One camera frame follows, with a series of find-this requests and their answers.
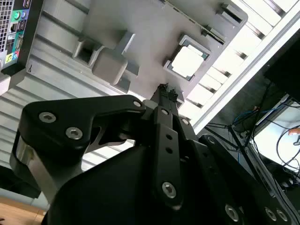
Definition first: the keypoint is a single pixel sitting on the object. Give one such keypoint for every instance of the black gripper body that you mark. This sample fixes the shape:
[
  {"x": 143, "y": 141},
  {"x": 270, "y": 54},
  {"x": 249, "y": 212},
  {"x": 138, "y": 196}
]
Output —
[{"x": 112, "y": 192}]

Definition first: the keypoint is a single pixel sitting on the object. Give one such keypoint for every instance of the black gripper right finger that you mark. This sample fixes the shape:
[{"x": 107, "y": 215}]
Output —
[{"x": 206, "y": 159}]

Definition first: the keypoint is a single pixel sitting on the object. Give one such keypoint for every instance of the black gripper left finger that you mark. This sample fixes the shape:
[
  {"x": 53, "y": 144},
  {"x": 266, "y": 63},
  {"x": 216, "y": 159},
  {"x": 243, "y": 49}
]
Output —
[{"x": 58, "y": 112}]

